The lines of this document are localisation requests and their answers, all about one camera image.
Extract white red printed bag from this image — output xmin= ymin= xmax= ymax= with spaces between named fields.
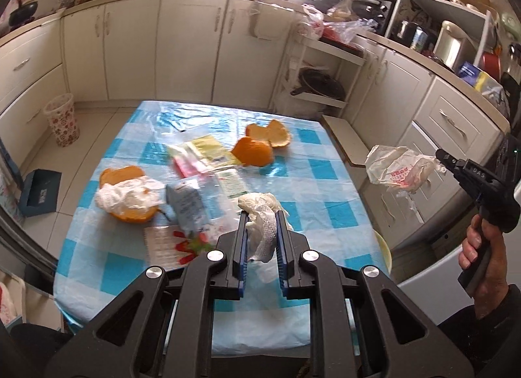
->
xmin=365 ymin=145 xmax=448 ymax=216

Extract steel pot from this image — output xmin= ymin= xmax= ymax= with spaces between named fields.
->
xmin=397 ymin=20 xmax=424 ymax=47

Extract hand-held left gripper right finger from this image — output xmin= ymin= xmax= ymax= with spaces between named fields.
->
xmin=276 ymin=211 xmax=475 ymax=378

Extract white wooden bench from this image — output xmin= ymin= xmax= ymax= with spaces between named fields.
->
xmin=321 ymin=114 xmax=391 ymax=167

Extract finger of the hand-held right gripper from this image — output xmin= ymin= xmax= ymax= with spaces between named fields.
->
xmin=435 ymin=148 xmax=465 ymax=178

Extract white tissue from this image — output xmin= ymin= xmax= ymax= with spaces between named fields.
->
xmin=237 ymin=192 xmax=290 ymax=265
xmin=95 ymin=176 xmax=165 ymax=216

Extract dark blue open box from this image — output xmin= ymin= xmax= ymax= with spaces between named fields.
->
xmin=18 ymin=169 xmax=63 ymax=217

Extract pink packet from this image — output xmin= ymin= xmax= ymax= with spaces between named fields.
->
xmin=173 ymin=154 xmax=220 ymax=177

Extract green white packet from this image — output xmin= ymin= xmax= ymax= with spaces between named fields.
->
xmin=215 ymin=168 xmax=250 ymax=200

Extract strawberry print clear wrapper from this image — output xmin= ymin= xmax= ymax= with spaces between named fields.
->
xmin=144 ymin=224 xmax=216 ymax=270

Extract red white plastic bag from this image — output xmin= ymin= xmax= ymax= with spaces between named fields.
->
xmin=301 ymin=4 xmax=326 ymax=39

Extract floral fabric bag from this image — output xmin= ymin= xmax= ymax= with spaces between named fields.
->
xmin=0 ymin=166 xmax=25 ymax=220

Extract person's right forearm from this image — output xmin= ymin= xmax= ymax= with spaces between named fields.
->
xmin=437 ymin=284 xmax=521 ymax=378

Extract orange peel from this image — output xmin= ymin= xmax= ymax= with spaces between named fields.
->
xmin=245 ymin=119 xmax=293 ymax=149
xmin=231 ymin=136 xmax=274 ymax=168
xmin=100 ymin=165 xmax=160 ymax=224

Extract dark blue carton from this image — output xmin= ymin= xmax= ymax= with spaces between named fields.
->
xmin=458 ymin=61 xmax=489 ymax=86

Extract hanging white plastic bag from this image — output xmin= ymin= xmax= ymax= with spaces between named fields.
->
xmin=246 ymin=0 xmax=289 ymax=39

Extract black stove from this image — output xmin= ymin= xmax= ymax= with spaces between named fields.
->
xmin=350 ymin=0 xmax=397 ymax=35

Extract blue grey packet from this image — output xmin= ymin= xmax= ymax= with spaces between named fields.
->
xmin=165 ymin=178 xmax=212 ymax=238

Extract white countertop rack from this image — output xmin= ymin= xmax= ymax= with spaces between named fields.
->
xmin=385 ymin=0 xmax=503 ymax=73

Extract yellow packet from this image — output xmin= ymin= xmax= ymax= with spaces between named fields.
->
xmin=169 ymin=134 xmax=239 ymax=171

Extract white kitchen base cabinets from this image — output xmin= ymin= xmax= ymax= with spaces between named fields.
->
xmin=0 ymin=0 xmax=302 ymax=167

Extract white appliance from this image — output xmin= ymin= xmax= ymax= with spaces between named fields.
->
xmin=393 ymin=235 xmax=481 ymax=327

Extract clear plastic bag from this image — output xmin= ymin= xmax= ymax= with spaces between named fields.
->
xmin=323 ymin=18 xmax=379 ymax=45

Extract blue white checkered tablecloth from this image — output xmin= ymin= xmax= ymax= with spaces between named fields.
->
xmin=53 ymin=99 xmax=393 ymax=358

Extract floral wastebasket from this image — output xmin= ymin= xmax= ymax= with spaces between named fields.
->
xmin=43 ymin=93 xmax=80 ymax=147

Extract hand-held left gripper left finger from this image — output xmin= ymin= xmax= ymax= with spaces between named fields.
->
xmin=45 ymin=211 xmax=249 ymax=378

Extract white jar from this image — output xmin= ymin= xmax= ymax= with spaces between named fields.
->
xmin=433 ymin=20 xmax=467 ymax=69

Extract black wok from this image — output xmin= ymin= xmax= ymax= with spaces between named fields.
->
xmin=9 ymin=1 xmax=39 ymax=29

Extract red pot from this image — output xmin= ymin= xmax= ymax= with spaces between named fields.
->
xmin=480 ymin=51 xmax=503 ymax=79

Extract white shelf cart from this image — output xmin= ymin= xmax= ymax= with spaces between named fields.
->
xmin=274 ymin=28 xmax=367 ymax=112

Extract person's right hand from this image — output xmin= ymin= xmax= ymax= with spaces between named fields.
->
xmin=457 ymin=214 xmax=510 ymax=318

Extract pale yellow round stool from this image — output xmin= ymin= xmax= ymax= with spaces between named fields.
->
xmin=372 ymin=228 xmax=393 ymax=277

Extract black pan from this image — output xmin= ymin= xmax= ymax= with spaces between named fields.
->
xmin=290 ymin=69 xmax=346 ymax=101

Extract white drawer base cabinets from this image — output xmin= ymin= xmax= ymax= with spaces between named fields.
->
xmin=350 ymin=34 xmax=511 ymax=248

